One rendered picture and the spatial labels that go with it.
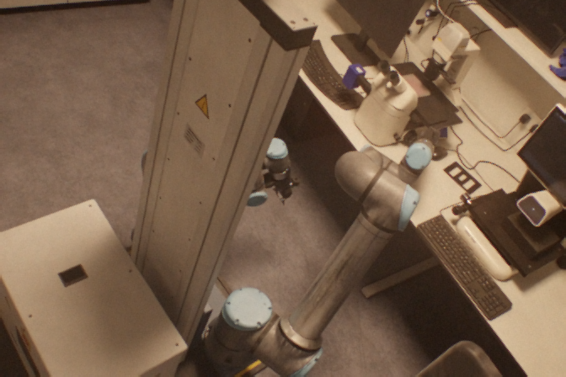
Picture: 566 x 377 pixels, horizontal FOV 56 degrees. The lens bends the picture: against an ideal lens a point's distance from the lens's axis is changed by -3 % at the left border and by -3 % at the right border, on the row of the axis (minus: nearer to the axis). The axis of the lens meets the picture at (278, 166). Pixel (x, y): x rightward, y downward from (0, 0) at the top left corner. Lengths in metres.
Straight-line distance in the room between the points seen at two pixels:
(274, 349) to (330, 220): 1.42
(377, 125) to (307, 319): 0.99
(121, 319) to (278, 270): 1.33
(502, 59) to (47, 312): 2.27
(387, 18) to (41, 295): 1.88
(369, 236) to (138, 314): 0.67
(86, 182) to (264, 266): 0.99
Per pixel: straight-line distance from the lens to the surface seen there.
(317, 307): 1.67
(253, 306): 1.77
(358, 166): 1.53
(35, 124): 3.17
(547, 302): 2.38
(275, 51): 0.97
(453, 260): 2.19
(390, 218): 1.52
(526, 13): 2.65
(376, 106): 2.34
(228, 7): 1.07
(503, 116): 2.92
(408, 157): 2.05
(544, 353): 2.24
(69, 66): 3.54
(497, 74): 2.91
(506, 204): 2.42
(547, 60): 2.60
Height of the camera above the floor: 2.27
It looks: 45 degrees down
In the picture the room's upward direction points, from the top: 23 degrees clockwise
